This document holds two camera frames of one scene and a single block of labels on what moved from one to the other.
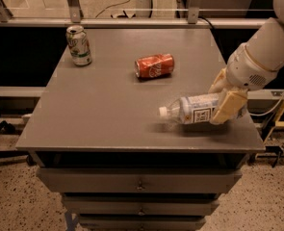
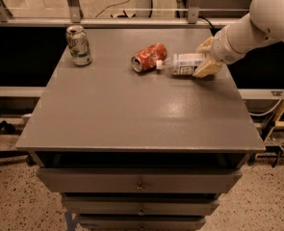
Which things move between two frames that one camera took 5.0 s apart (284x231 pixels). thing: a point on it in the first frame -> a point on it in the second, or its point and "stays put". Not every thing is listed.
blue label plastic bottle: [192, 109] -> [181, 64]
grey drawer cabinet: [98, 140] stays put
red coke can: [154, 65] -> [146, 59]
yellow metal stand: [277, 123] stays put
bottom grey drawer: [141, 222] stays put
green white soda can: [79, 45] stays put
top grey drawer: [141, 180] stays put
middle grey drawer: [141, 203] stays put
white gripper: [245, 68] -> [219, 49]
